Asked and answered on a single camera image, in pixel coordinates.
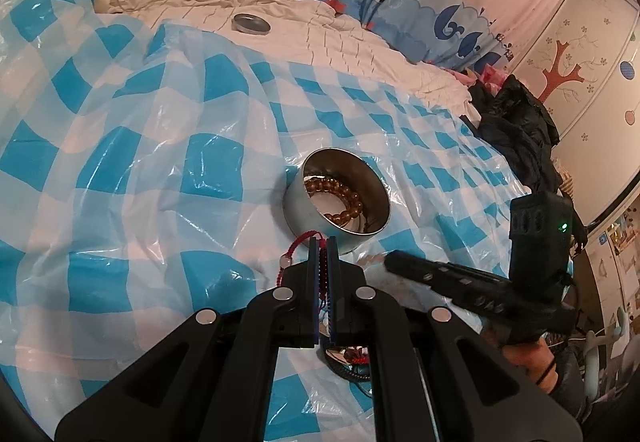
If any white wardrobe with tree decal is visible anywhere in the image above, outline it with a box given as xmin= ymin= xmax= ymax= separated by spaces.
xmin=514 ymin=0 xmax=639 ymax=223

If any white striped duvet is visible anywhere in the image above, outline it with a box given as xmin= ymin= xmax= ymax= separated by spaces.
xmin=96 ymin=0 xmax=478 ymax=120

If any round silver tin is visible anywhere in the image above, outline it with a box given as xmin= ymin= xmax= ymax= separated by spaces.
xmin=283 ymin=148 xmax=390 ymax=254

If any round silver tin lid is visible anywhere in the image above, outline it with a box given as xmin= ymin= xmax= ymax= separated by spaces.
xmin=232 ymin=13 xmax=271 ymax=36

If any red cord bracelet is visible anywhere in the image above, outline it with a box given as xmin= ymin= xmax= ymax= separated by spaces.
xmin=275 ymin=230 xmax=327 ymax=290

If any black clothes pile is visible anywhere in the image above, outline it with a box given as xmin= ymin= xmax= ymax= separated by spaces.
xmin=469 ymin=75 xmax=562 ymax=193

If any blue white checkered plastic sheet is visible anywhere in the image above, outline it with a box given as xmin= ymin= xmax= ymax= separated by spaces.
xmin=1 ymin=0 xmax=524 ymax=433

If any person's right hand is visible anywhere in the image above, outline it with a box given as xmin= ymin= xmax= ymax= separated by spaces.
xmin=500 ymin=337 xmax=559 ymax=394

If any brown bead bracelet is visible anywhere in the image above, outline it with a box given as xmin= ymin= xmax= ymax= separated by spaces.
xmin=304 ymin=175 xmax=365 ymax=227

